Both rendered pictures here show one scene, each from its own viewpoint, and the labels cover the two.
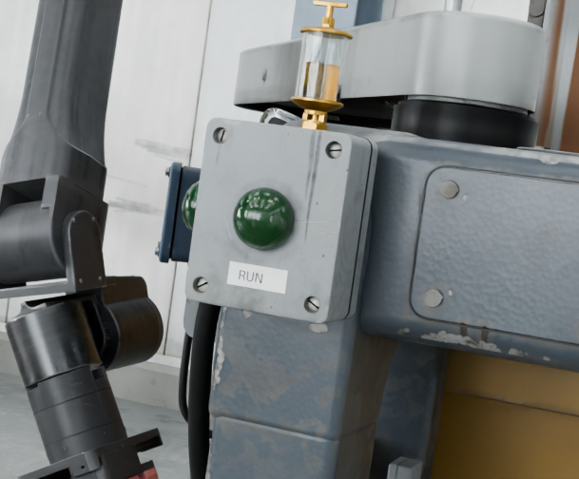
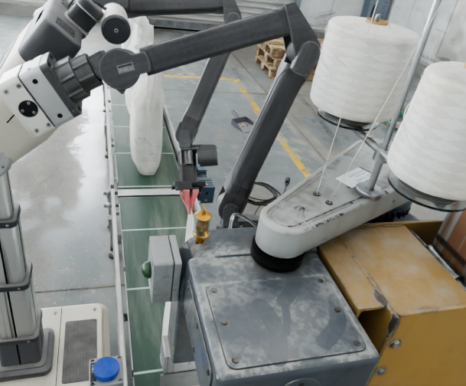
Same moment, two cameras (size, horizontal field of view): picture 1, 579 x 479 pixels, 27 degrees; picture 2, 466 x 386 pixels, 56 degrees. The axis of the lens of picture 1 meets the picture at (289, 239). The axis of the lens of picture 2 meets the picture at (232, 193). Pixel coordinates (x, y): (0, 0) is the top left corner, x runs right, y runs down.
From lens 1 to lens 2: 76 cm
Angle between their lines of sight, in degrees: 55
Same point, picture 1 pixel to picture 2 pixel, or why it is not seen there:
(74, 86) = (243, 163)
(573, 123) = (457, 230)
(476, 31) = (262, 227)
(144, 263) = not seen: outside the picture
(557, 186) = (194, 309)
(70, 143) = (234, 182)
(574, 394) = not seen: hidden behind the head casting
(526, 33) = (278, 234)
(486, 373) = not seen: hidden behind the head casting
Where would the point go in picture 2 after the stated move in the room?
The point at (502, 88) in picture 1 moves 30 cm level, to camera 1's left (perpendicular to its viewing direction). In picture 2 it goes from (268, 249) to (176, 161)
